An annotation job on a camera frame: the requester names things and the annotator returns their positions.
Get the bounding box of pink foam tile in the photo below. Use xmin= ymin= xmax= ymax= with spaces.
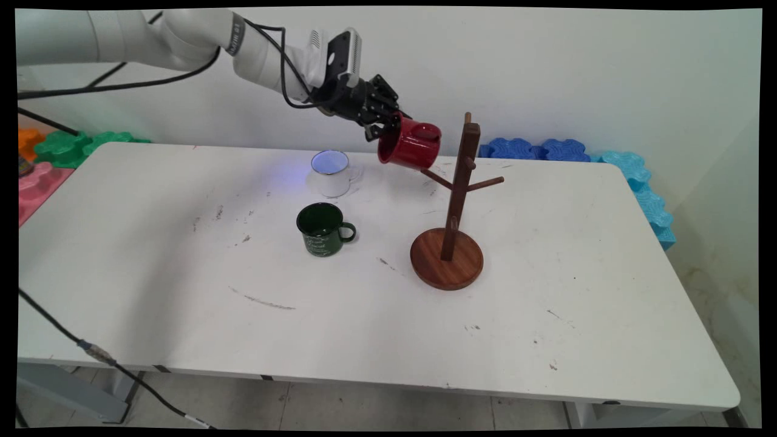
xmin=18 ymin=161 xmax=75 ymax=227

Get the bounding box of brown wooden mug tree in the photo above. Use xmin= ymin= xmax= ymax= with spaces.
xmin=410 ymin=112 xmax=505 ymax=291

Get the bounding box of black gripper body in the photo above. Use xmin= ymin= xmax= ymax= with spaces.
xmin=316 ymin=78 xmax=376 ymax=123

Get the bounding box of black cable with connector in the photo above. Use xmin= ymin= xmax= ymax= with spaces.
xmin=18 ymin=288 xmax=214 ymax=430

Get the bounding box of orange foam tile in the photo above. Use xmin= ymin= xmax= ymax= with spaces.
xmin=18 ymin=127 xmax=47 ymax=162

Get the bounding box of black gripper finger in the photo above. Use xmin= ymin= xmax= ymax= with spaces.
xmin=369 ymin=74 xmax=414 ymax=121
xmin=363 ymin=114 xmax=393 ymax=144

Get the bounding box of light blue foam tile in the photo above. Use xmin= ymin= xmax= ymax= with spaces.
xmin=594 ymin=151 xmax=651 ymax=192
xmin=634 ymin=185 xmax=676 ymax=251

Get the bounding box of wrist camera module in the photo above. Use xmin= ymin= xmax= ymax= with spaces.
xmin=310 ymin=27 xmax=364 ymax=92

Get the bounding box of dark green enamel mug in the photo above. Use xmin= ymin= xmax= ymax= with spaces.
xmin=296 ymin=203 xmax=357 ymax=257

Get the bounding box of white enamel mug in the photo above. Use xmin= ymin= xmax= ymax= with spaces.
xmin=308 ymin=150 xmax=364 ymax=198

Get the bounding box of long black arm cable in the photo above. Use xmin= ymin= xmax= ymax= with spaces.
xmin=17 ymin=11 xmax=223 ymax=101

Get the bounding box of dark blue foam tile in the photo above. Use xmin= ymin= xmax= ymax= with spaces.
xmin=540 ymin=139 xmax=591 ymax=163
xmin=479 ymin=138 xmax=550 ymax=161

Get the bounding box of green foam tile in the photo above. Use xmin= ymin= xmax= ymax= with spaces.
xmin=84 ymin=132 xmax=152 ymax=156
xmin=33 ymin=130 xmax=92 ymax=169

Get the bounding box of red speckled enamel mug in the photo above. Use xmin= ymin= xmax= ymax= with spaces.
xmin=378 ymin=117 xmax=442 ymax=171

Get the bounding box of grey table leg frame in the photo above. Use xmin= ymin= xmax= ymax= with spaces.
xmin=17 ymin=362 xmax=146 ymax=424

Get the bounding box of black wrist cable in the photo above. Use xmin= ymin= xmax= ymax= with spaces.
xmin=242 ymin=18 xmax=333 ymax=111

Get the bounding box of thin black cable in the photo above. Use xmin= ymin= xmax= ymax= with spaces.
xmin=18 ymin=107 xmax=80 ymax=136

